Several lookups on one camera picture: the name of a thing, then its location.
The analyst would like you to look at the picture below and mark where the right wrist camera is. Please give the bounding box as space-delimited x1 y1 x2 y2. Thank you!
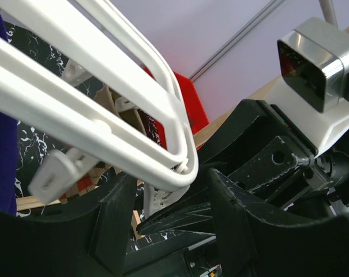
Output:
266 17 349 156

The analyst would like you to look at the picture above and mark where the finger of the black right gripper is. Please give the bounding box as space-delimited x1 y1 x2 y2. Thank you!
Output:
137 200 215 235

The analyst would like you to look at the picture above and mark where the red plastic bin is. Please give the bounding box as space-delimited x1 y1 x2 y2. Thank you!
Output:
138 72 209 149

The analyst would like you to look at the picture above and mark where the white plastic clip hanger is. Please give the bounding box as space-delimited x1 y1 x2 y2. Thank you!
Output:
0 1 198 216

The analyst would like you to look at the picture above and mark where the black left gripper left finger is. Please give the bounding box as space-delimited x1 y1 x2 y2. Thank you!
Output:
0 173 137 276

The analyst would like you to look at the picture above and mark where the beige argyle sock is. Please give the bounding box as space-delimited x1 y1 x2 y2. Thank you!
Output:
58 85 146 204

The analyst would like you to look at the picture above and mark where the black marble pattern mat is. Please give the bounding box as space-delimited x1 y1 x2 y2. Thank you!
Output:
0 23 118 204

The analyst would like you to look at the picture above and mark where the purple sock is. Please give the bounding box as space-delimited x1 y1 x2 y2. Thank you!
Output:
0 5 19 217

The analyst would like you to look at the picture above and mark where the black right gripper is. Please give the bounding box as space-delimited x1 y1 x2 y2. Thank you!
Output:
198 99 349 208

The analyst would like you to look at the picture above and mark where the wooden clothes rack frame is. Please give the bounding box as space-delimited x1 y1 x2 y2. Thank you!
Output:
15 24 349 240

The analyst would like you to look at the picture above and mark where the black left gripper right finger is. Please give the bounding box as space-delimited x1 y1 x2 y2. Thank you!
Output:
207 169 349 276

